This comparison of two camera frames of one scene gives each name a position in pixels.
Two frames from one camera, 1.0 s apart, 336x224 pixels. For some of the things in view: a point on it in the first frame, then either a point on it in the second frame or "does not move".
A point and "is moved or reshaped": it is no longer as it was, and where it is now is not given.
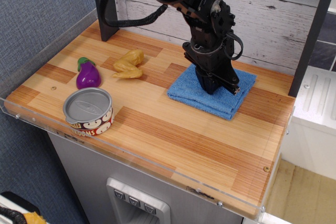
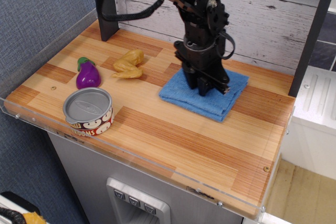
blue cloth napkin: (223, 104) is moved or reshaped
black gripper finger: (231, 88) → (205, 85)
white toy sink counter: (311, 141) does not move
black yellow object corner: (16, 210) does not move
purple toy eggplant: (88, 76) does not move
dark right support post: (313, 33) does not move
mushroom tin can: (88, 111) does not move
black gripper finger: (209, 83) → (191, 76)
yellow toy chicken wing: (127, 66) does not move
